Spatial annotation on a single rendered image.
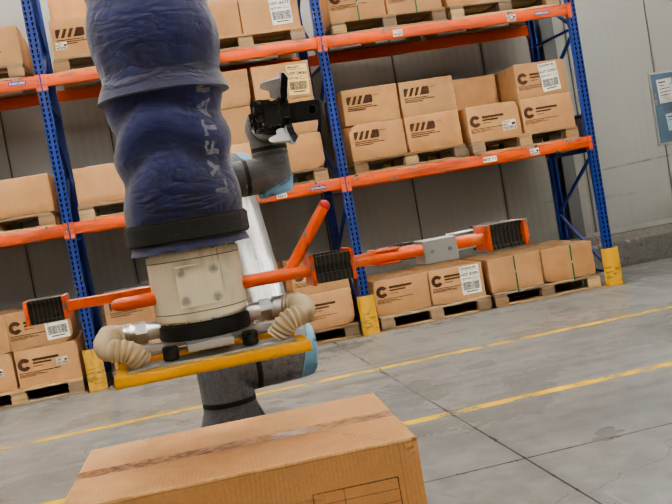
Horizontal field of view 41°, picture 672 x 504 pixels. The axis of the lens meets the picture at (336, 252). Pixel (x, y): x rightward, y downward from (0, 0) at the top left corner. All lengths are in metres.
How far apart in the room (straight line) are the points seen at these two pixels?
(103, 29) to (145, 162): 0.24
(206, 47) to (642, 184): 10.30
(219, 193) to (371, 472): 0.55
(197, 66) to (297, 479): 0.73
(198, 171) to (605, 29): 10.33
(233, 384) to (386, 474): 0.98
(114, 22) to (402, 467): 0.90
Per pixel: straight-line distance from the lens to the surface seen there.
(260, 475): 1.53
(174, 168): 1.57
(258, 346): 1.56
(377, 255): 1.69
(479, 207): 10.78
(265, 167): 2.19
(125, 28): 1.60
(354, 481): 1.55
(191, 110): 1.59
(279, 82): 1.98
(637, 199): 11.67
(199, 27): 1.62
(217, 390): 2.46
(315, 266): 1.65
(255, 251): 2.61
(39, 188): 8.87
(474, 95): 9.99
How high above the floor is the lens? 1.35
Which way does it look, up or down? 3 degrees down
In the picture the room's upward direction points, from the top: 10 degrees counter-clockwise
